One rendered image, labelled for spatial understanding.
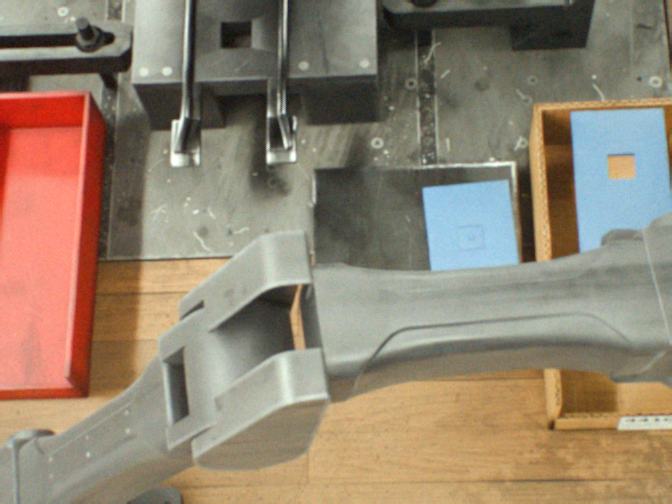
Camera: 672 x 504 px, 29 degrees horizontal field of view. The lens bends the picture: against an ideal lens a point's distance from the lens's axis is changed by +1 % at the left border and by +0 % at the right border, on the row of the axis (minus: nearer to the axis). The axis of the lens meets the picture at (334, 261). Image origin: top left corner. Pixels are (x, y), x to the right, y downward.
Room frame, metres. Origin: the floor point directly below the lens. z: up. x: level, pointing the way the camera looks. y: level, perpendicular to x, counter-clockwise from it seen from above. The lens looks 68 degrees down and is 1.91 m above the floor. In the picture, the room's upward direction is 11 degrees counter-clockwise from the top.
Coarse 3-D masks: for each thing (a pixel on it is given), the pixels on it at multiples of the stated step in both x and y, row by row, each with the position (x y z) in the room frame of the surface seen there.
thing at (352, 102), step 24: (144, 96) 0.57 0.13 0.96; (168, 96) 0.57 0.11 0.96; (216, 96) 0.56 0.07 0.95; (312, 96) 0.54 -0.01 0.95; (336, 96) 0.54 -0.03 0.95; (360, 96) 0.54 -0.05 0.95; (168, 120) 0.57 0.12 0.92; (216, 120) 0.56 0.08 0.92; (312, 120) 0.55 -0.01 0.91; (336, 120) 0.54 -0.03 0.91; (360, 120) 0.54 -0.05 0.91
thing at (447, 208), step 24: (432, 192) 0.45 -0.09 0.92; (456, 192) 0.45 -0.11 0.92; (480, 192) 0.44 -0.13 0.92; (504, 192) 0.44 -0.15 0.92; (432, 216) 0.43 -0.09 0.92; (456, 216) 0.42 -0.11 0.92; (480, 216) 0.42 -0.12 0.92; (504, 216) 0.42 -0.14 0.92; (432, 240) 0.41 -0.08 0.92; (456, 240) 0.40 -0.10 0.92; (504, 240) 0.40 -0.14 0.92; (432, 264) 0.39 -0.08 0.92; (456, 264) 0.38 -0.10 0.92; (480, 264) 0.38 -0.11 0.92; (504, 264) 0.38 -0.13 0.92
